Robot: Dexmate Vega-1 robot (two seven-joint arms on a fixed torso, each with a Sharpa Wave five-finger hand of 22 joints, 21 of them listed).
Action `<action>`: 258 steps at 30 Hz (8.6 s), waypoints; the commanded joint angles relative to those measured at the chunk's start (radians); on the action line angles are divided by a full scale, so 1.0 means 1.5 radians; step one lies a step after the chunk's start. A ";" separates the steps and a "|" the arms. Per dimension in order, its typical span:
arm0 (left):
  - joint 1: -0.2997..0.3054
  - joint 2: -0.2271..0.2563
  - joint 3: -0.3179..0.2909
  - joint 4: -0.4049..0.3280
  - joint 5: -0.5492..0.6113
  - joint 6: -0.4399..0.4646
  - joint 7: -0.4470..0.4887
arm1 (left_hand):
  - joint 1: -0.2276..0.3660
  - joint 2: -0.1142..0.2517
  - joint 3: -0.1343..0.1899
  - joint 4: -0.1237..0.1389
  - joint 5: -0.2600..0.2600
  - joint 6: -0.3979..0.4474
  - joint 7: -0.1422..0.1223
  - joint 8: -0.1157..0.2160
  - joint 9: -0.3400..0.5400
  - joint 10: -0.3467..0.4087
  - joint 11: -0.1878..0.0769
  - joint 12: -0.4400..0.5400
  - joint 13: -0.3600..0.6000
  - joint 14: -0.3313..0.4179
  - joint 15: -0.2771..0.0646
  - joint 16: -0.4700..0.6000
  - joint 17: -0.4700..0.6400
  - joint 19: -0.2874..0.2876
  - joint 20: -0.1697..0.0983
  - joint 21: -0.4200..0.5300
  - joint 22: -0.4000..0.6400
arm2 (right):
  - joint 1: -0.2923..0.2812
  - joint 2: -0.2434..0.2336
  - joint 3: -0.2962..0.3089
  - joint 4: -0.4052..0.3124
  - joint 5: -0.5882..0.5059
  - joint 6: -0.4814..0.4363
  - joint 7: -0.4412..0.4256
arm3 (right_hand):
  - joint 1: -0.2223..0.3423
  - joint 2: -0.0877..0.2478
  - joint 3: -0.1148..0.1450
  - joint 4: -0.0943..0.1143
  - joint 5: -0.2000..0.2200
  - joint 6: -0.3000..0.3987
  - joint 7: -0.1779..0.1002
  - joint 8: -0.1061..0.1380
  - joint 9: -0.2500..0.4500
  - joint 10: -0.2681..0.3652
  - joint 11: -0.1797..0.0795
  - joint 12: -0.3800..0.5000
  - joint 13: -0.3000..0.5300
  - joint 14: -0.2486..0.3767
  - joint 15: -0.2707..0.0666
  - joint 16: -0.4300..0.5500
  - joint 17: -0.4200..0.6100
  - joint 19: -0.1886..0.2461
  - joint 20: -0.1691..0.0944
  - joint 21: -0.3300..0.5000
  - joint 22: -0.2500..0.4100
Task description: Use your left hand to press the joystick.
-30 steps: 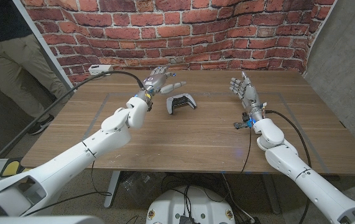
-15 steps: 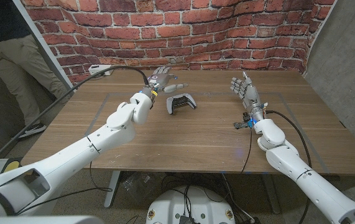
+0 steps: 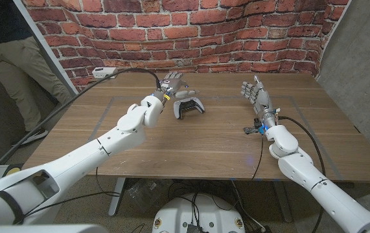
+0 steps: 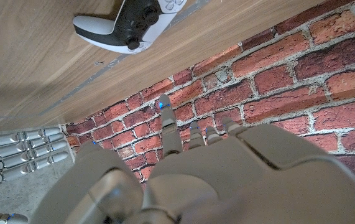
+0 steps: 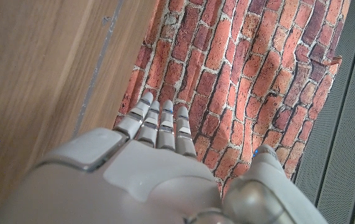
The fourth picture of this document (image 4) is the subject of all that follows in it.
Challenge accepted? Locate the red brick printed backdrop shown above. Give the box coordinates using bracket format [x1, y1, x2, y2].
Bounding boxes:
[65, 0, 355, 200]

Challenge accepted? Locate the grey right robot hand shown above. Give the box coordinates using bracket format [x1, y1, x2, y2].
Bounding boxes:
[0, 126, 69, 224]

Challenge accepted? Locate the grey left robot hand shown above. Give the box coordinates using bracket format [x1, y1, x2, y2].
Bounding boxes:
[29, 93, 355, 224]

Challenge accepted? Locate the white and black game controller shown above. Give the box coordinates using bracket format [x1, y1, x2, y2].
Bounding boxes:
[72, 0, 188, 55]

